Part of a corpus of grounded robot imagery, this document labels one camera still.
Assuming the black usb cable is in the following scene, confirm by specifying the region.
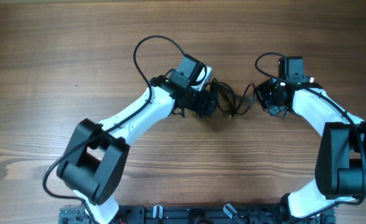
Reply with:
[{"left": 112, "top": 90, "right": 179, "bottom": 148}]
[{"left": 203, "top": 77, "right": 258, "bottom": 119}]

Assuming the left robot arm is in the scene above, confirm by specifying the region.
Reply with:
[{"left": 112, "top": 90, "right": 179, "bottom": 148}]
[{"left": 57, "top": 54, "right": 212, "bottom": 223}]

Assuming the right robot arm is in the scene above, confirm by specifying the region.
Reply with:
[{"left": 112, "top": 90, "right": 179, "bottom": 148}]
[{"left": 255, "top": 54, "right": 366, "bottom": 223}]

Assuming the right camera cable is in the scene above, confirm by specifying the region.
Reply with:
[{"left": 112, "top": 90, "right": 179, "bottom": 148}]
[{"left": 254, "top": 52, "right": 366, "bottom": 220}]

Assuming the camera cable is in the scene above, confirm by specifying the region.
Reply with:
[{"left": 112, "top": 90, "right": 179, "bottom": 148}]
[
  {"left": 42, "top": 35, "right": 187, "bottom": 223},
  {"left": 254, "top": 52, "right": 366, "bottom": 220}
]

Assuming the left camera cable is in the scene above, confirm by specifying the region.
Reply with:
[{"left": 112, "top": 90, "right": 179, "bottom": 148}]
[{"left": 42, "top": 35, "right": 187, "bottom": 223}]

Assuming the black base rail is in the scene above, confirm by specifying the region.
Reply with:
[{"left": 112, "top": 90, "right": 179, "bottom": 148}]
[{"left": 58, "top": 204, "right": 336, "bottom": 224}]

